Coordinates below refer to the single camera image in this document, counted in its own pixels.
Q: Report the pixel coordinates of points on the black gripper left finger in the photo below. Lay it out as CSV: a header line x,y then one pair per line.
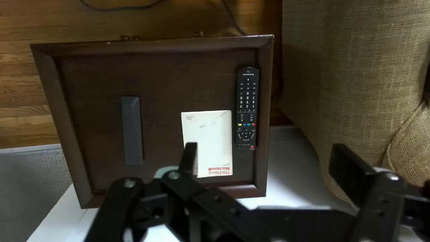
x,y
132,205

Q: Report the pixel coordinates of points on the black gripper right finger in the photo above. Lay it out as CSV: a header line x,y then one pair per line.
x,y
385,199

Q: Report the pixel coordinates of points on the gray remote control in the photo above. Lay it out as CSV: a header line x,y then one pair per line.
x,y
132,135

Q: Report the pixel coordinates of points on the black remote control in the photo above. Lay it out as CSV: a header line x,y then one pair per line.
x,y
248,84

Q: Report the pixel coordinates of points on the white paperback book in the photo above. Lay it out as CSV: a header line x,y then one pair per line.
x,y
213,132

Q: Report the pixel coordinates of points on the tan fabric couch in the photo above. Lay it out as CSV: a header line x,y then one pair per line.
x,y
357,73

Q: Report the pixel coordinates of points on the dark brown wooden side table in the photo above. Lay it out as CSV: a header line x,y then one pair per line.
x,y
85,83

